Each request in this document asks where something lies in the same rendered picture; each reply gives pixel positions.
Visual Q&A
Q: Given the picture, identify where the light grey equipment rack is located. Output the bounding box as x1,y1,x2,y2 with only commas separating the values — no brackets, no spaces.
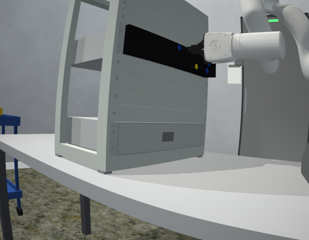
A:
55,0,216,175

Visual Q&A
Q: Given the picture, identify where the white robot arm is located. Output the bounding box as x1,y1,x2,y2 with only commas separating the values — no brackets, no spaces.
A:
232,0,309,81

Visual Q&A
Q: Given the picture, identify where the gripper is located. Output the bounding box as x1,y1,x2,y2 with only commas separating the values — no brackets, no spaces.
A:
187,32,237,64

